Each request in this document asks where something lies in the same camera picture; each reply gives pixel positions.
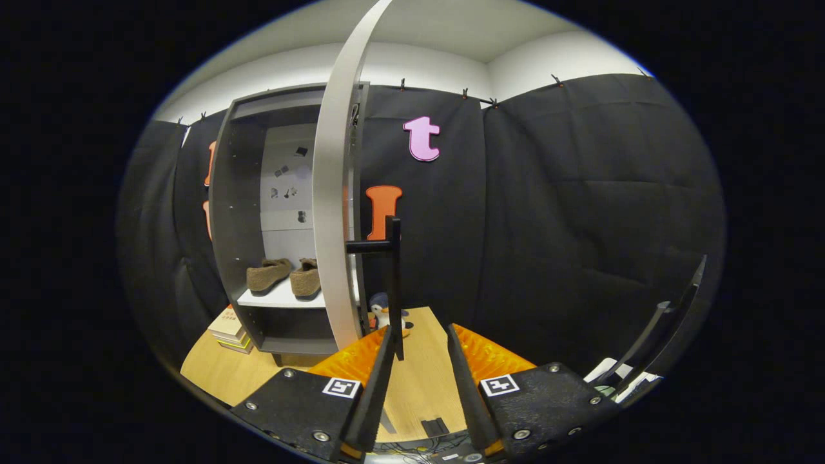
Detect brown fuzzy shoe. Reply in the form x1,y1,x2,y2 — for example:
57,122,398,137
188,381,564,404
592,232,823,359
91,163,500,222
289,258,322,298
246,258,293,292

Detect dark grey shoe cabinet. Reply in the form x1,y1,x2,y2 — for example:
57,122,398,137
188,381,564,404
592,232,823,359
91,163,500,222
209,82,371,368

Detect beige shoe cabinet door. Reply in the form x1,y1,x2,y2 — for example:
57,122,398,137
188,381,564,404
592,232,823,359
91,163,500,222
312,0,395,352

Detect black metal stand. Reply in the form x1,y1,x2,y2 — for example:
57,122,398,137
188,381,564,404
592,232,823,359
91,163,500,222
609,255,708,397

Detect white cabinet shelf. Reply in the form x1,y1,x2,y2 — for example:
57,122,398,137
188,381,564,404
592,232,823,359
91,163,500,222
237,277,360,309

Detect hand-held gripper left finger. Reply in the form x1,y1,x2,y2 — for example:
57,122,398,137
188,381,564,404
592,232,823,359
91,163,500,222
230,324,395,463

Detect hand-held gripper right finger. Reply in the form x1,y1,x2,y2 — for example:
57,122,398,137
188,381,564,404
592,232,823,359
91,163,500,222
447,322,623,458

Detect black backdrop cloth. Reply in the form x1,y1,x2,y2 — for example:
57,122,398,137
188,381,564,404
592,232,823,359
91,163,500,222
116,73,728,387

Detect white paper sheet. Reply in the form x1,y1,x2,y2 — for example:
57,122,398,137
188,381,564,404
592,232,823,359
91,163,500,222
583,358,663,405

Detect black door handle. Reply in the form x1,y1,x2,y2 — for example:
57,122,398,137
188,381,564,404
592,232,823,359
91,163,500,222
345,217,405,362

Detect penguin toy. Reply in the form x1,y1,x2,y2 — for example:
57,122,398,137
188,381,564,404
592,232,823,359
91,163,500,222
369,292,412,338

